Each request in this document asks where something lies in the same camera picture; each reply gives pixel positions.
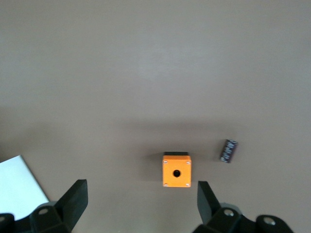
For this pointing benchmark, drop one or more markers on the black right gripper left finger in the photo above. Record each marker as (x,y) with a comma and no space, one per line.
(75,199)

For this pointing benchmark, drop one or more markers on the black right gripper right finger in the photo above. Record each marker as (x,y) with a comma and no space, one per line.
(206,204)

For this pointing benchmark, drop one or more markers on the orange box with hole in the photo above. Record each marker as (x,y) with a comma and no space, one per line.
(170,174)

